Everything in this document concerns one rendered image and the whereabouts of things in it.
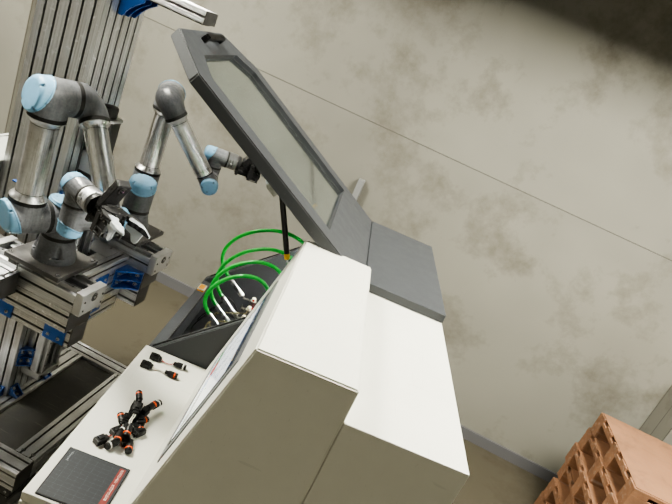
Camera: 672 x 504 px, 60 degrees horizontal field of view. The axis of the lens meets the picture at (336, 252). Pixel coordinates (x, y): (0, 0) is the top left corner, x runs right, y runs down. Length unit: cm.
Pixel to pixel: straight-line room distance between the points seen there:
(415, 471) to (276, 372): 35
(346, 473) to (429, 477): 17
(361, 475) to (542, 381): 301
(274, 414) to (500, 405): 317
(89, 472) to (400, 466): 77
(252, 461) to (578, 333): 306
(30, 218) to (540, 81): 281
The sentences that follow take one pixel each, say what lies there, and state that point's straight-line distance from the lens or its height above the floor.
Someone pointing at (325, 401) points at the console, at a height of 150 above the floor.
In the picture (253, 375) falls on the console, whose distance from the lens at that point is 118.
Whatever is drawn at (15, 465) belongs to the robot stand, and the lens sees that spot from 266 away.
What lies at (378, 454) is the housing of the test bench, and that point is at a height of 143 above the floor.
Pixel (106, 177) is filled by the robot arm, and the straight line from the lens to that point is 199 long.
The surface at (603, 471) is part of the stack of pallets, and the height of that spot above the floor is 64.
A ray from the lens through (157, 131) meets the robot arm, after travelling 267.
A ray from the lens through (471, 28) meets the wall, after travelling 374.
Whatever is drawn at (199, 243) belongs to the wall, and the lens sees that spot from 430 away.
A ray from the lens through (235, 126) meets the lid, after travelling 173.
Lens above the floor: 214
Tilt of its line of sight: 19 degrees down
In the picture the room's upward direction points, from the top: 24 degrees clockwise
